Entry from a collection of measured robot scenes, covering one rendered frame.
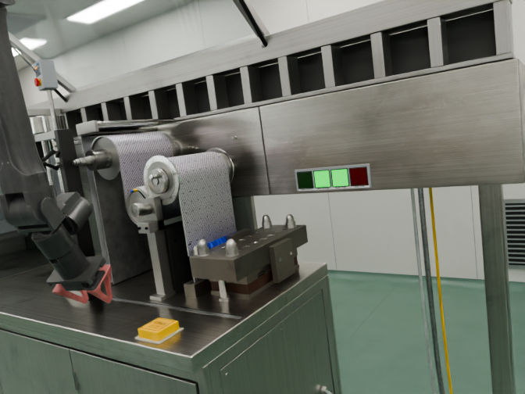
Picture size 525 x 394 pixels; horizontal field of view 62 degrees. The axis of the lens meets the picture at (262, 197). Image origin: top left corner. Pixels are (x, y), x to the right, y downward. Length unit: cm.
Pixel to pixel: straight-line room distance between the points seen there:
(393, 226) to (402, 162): 258
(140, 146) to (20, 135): 72
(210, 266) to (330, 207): 288
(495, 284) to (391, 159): 49
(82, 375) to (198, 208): 57
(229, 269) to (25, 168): 58
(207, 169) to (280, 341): 56
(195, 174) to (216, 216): 16
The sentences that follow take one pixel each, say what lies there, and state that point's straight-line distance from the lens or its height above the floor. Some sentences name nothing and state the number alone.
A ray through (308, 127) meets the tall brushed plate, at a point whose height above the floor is 135.
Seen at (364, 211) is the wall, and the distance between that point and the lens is 390.
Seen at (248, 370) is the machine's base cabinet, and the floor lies 77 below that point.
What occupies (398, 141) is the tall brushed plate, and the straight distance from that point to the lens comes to 128.
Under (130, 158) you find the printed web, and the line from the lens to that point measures 149.
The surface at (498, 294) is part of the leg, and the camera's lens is 150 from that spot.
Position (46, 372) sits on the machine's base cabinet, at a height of 71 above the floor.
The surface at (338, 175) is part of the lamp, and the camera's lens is 135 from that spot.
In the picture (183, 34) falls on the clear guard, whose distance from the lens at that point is 165.
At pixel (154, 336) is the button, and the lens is 110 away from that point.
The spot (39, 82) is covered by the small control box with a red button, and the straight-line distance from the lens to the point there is 180.
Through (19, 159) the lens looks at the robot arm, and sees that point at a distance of 84.
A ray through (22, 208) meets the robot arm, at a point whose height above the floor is 127.
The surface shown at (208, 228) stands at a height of 108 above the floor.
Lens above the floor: 133
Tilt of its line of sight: 7 degrees down
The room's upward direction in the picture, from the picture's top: 8 degrees counter-clockwise
